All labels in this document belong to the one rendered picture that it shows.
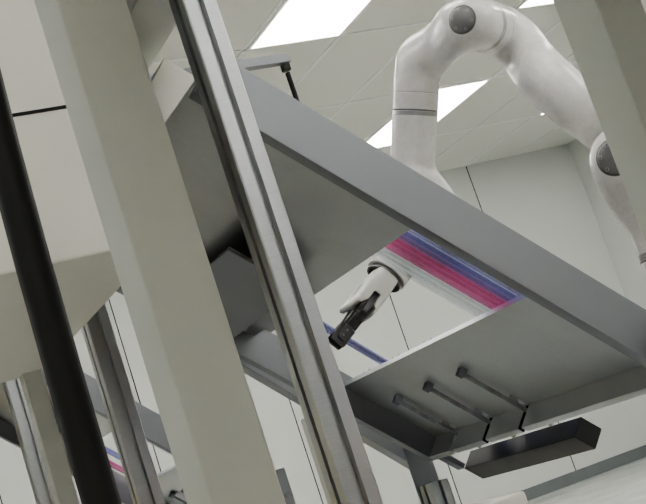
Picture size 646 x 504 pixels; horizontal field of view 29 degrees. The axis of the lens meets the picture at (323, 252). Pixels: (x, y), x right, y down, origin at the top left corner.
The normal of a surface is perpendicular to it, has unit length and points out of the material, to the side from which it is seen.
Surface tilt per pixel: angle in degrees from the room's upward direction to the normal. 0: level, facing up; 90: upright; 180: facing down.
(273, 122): 90
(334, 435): 90
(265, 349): 90
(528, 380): 137
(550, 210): 90
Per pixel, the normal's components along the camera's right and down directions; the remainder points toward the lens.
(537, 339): -0.36, 0.82
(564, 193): 0.39, -0.29
